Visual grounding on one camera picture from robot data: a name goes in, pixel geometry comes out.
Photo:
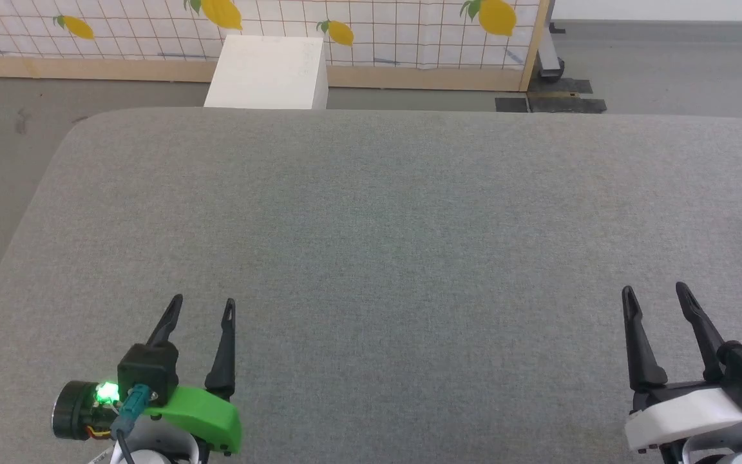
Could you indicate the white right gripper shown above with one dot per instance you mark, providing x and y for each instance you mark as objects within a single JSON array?
[{"x": 680, "y": 415}]

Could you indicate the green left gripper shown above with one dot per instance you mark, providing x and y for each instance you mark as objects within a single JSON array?
[{"x": 207, "y": 412}]

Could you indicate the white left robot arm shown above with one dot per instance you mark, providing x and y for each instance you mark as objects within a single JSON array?
[{"x": 152, "y": 451}]

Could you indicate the black cylinder with green light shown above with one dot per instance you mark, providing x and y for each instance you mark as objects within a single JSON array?
[{"x": 75, "y": 412}]

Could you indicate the grey fabric bed surface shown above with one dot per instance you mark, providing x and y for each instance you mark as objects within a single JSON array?
[{"x": 377, "y": 258}]

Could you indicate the white rectangular box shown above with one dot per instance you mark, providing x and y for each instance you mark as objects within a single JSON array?
[{"x": 268, "y": 71}]

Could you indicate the grey metal partition stand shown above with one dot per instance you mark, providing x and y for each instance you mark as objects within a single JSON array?
[{"x": 548, "y": 45}]

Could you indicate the lemon print grid partition panel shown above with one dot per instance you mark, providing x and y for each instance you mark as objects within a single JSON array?
[{"x": 409, "y": 32}]

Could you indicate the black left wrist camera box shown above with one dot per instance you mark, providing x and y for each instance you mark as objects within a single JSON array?
[{"x": 149, "y": 370}]

